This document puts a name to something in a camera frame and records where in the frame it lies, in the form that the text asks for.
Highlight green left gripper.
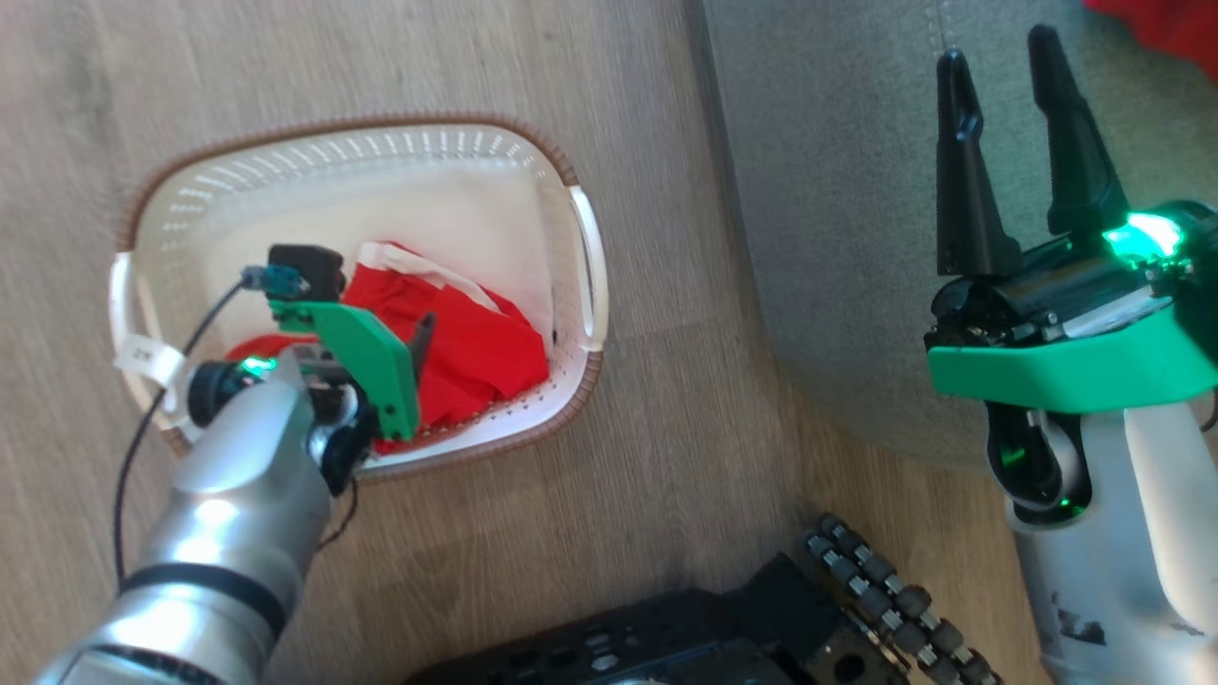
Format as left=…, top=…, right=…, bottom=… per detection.
left=269, top=301, right=438, bottom=460

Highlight white laundry basket brown rim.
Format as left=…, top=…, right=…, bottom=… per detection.
left=108, top=114, right=611, bottom=482

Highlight black roller wheel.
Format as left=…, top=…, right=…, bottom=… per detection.
left=804, top=514, right=1002, bottom=685

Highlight red shorts white trim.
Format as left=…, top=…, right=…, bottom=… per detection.
left=224, top=240, right=553, bottom=456

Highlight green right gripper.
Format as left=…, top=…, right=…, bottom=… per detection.
left=926, top=24, right=1218, bottom=416

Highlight red jersey number 23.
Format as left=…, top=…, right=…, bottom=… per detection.
left=1085, top=0, right=1218, bottom=83

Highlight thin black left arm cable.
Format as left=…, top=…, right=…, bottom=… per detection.
left=112, top=276, right=250, bottom=583

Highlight white cable label tag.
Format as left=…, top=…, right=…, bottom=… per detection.
left=113, top=334, right=188, bottom=390

